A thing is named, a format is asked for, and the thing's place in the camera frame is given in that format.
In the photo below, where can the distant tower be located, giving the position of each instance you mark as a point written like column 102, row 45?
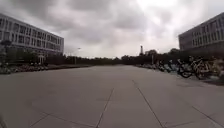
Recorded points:
column 141, row 50

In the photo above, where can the row of dark trees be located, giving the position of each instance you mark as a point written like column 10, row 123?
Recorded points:
column 110, row 60

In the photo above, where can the low planting bed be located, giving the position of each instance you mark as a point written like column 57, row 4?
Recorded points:
column 33, row 67

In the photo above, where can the grey paved plaza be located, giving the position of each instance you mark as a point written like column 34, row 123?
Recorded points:
column 100, row 90

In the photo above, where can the row of parked bicycles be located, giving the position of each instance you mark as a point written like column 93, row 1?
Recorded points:
column 196, row 67

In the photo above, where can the grey building with window rows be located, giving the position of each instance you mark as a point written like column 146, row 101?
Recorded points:
column 204, row 35

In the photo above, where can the street lamp pole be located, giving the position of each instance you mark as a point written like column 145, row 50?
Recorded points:
column 75, row 56

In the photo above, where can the grey multi-storey building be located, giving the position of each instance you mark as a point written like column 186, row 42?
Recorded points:
column 26, row 38

